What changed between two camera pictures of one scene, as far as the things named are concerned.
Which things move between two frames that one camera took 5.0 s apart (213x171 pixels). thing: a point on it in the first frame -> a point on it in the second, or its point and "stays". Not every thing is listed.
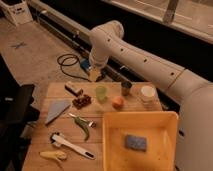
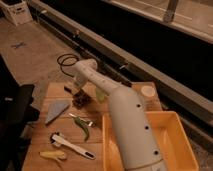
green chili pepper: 83,123 stays
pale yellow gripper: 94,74 -> 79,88
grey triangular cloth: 55,109 stays
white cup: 149,98 stays
